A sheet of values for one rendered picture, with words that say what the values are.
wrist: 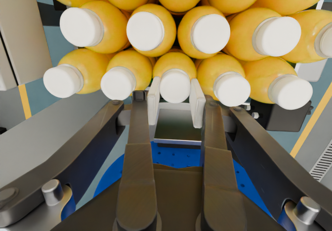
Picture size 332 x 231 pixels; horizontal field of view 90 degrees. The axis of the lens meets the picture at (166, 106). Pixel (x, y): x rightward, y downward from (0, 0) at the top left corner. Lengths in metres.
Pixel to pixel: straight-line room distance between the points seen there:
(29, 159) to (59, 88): 0.62
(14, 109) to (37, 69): 1.71
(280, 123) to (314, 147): 1.68
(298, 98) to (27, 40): 0.38
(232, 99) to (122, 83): 0.14
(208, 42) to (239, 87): 0.06
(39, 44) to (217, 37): 0.28
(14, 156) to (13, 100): 1.16
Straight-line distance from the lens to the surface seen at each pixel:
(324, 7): 0.40
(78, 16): 0.22
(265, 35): 0.21
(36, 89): 1.81
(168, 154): 0.37
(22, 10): 0.34
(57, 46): 1.58
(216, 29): 0.20
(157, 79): 0.20
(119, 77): 0.21
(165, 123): 0.34
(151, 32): 0.20
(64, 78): 0.24
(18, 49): 0.32
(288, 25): 0.23
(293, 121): 0.41
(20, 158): 0.87
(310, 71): 0.56
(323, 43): 0.26
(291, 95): 0.25
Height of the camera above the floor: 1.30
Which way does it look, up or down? 66 degrees down
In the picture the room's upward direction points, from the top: 173 degrees counter-clockwise
